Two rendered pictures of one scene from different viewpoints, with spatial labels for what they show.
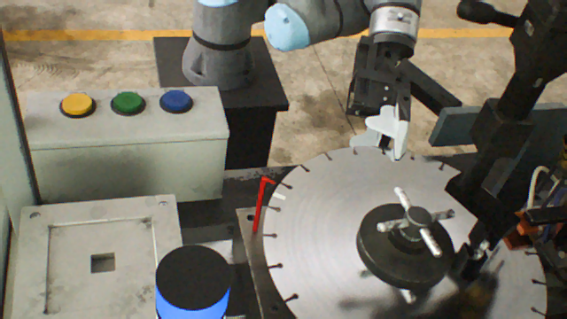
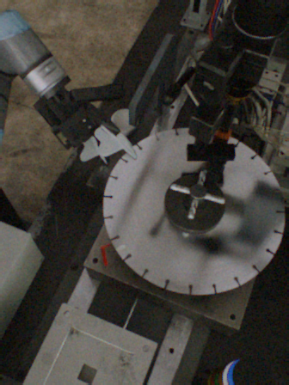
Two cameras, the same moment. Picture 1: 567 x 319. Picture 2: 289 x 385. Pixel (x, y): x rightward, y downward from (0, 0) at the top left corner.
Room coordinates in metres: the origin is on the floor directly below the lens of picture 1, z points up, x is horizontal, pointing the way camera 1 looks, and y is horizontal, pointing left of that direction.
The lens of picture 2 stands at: (0.26, 0.15, 1.69)
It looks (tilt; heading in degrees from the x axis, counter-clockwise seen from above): 65 degrees down; 313
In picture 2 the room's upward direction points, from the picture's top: 3 degrees clockwise
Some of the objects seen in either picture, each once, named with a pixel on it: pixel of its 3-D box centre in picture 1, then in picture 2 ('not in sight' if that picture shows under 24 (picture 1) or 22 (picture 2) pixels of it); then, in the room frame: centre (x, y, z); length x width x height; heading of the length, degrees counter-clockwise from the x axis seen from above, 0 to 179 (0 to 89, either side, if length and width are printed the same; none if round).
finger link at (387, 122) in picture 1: (385, 128); (112, 146); (0.61, -0.13, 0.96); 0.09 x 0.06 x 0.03; 2
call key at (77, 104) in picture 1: (78, 106); not in sight; (0.59, 0.31, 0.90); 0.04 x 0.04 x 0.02
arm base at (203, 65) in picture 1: (220, 49); not in sight; (0.95, 0.17, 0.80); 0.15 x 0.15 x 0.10
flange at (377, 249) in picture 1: (407, 237); (194, 201); (0.42, -0.16, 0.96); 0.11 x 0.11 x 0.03
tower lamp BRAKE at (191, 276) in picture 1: (192, 289); (249, 377); (0.19, 0.04, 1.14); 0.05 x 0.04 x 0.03; 23
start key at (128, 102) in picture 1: (128, 105); not in sight; (0.61, 0.24, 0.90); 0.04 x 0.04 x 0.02
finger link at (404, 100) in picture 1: (400, 107); (102, 124); (0.65, -0.15, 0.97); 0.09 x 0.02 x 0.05; 2
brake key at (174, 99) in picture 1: (175, 103); not in sight; (0.64, 0.18, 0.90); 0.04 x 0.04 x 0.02
